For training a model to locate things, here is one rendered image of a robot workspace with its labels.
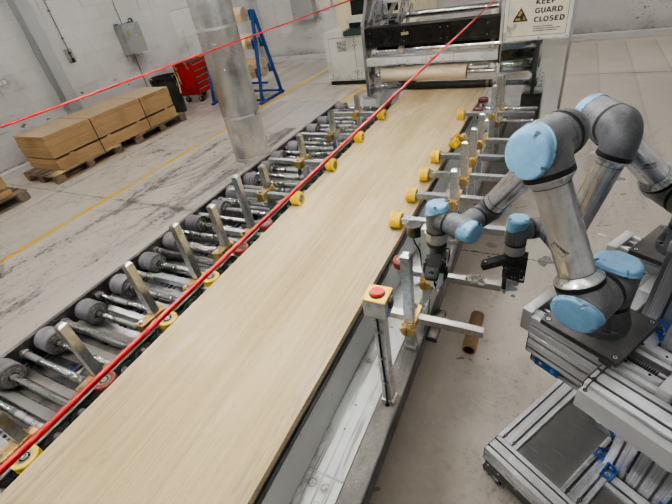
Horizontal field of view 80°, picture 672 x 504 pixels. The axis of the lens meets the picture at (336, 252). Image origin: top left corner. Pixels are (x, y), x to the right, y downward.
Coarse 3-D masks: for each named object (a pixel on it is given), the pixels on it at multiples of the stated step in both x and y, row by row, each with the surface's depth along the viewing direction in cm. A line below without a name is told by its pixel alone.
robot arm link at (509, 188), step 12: (564, 108) 93; (588, 120) 93; (588, 132) 92; (504, 180) 117; (516, 180) 113; (492, 192) 123; (504, 192) 118; (516, 192) 116; (480, 204) 129; (492, 204) 124; (504, 204) 121; (492, 216) 128
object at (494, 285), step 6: (414, 270) 175; (420, 270) 174; (420, 276) 175; (450, 276) 168; (456, 276) 168; (462, 276) 167; (450, 282) 169; (456, 282) 168; (462, 282) 167; (468, 282) 165; (492, 282) 162; (498, 282) 161; (486, 288) 163; (492, 288) 162; (498, 288) 161
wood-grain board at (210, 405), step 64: (384, 128) 311; (448, 128) 291; (320, 192) 240; (384, 192) 228; (256, 256) 195; (320, 256) 187; (384, 256) 180; (192, 320) 164; (256, 320) 159; (320, 320) 153; (128, 384) 142; (192, 384) 138; (256, 384) 134; (64, 448) 125; (128, 448) 122; (192, 448) 119; (256, 448) 116
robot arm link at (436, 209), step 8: (432, 200) 132; (440, 200) 131; (432, 208) 129; (440, 208) 128; (448, 208) 129; (432, 216) 130; (440, 216) 129; (432, 224) 132; (432, 232) 134; (440, 232) 133
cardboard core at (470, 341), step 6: (474, 312) 254; (480, 312) 253; (474, 318) 250; (480, 318) 250; (474, 324) 246; (480, 324) 247; (468, 336) 239; (468, 342) 236; (474, 342) 236; (462, 348) 237; (468, 348) 241; (474, 348) 233; (468, 354) 238
